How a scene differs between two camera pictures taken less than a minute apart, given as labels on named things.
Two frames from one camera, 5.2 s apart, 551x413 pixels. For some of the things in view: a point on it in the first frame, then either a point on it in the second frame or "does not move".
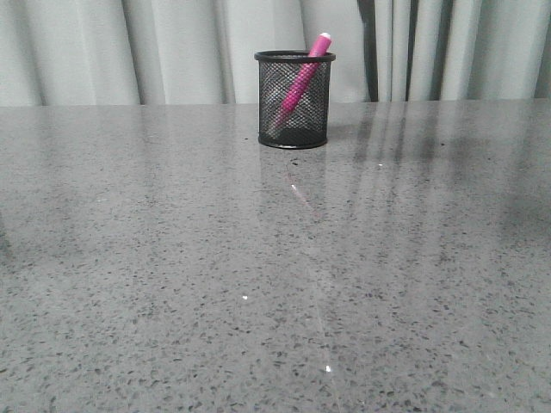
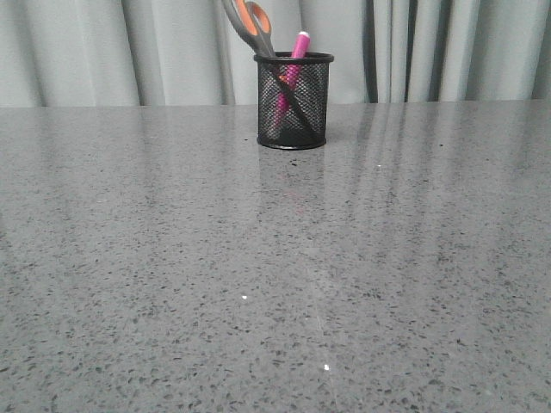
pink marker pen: x=305 y=79 -> x=299 y=54
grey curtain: x=114 y=52 does not move
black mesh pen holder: x=294 y=98 does not move
